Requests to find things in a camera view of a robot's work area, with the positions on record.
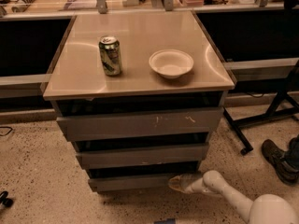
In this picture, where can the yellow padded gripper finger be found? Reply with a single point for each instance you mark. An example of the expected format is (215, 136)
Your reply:
(182, 183)

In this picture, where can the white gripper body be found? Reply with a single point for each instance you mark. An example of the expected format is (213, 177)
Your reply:
(199, 187)

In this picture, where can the grey bottom drawer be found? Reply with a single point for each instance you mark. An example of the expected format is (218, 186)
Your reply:
(130, 182)

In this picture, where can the grey drawer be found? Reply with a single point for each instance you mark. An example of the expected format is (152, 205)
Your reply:
(139, 124)
(142, 156)
(130, 182)

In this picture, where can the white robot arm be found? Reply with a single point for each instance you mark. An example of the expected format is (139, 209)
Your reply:
(266, 209)

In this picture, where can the grey middle drawer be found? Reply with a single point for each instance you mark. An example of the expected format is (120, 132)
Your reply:
(142, 156)

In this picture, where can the grey top drawer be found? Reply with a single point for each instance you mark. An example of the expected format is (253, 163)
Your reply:
(139, 124)

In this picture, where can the grey drawer cabinet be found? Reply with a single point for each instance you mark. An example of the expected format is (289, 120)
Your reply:
(78, 85)

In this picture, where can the brown shoe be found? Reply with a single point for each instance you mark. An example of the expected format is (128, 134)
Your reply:
(275, 156)

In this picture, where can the dark trouser leg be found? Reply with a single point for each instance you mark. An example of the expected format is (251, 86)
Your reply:
(292, 154)

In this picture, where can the black table stand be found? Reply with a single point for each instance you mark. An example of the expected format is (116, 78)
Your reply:
(282, 106)

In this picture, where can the white bowl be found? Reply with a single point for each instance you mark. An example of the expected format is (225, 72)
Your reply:
(171, 63)

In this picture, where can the green soda can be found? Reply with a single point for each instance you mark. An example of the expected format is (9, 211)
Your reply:
(110, 54)

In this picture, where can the black object on floor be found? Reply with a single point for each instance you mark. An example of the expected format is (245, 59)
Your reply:
(5, 200)

